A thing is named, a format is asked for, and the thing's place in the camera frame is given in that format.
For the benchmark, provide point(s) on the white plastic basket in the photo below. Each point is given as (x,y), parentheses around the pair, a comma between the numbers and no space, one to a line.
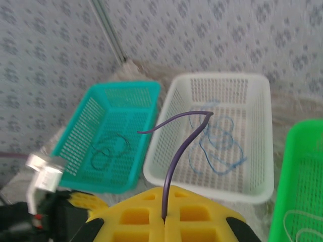
(262,141)

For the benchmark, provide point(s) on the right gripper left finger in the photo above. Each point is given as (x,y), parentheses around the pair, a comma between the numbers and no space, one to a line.
(136,227)

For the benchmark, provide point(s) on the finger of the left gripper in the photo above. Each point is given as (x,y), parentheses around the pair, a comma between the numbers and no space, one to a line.
(88,203)

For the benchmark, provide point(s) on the green plastic basket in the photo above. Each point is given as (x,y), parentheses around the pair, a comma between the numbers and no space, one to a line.
(292,161)

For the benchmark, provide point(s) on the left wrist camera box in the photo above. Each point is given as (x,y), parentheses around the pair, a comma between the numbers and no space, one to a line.
(46,174)

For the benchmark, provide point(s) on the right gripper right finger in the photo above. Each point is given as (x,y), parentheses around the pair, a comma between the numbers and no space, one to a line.
(196,227)

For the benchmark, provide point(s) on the aluminium frame post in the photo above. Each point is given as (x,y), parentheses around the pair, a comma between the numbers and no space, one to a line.
(108,27)

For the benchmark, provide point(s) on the teal plastic basket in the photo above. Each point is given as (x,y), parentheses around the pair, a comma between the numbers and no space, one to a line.
(83,121)

